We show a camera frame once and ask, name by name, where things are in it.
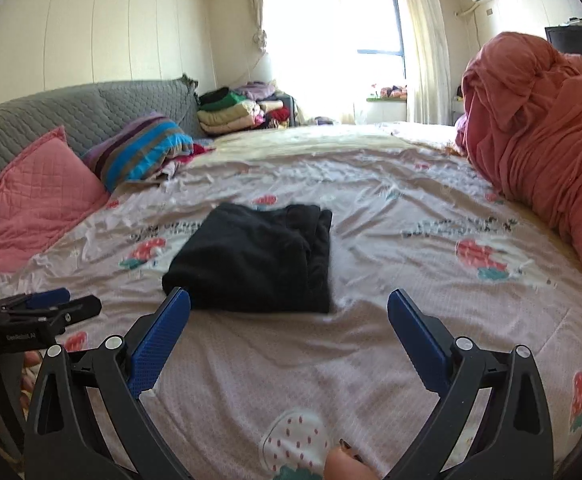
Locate black orange IKISS sweater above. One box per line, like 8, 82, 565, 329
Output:
162, 203, 332, 314

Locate stack of folded clothes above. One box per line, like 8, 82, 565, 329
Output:
197, 81, 297, 136

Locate left hand painted nails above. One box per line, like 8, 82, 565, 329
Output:
0, 349, 47, 436

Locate right hand thumb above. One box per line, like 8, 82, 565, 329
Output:
323, 439, 378, 480

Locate pink quilted pillow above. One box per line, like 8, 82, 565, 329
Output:
0, 127, 109, 273

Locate grey quilted headboard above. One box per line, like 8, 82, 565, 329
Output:
0, 75, 205, 172

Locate striped colourful pillow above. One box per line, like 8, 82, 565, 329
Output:
83, 112, 193, 193

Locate pink crumpled blanket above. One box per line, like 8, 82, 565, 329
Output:
457, 32, 582, 262

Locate white curtain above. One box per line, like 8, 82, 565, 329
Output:
398, 0, 451, 125

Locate dark desk with items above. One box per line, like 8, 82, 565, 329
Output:
545, 24, 582, 55

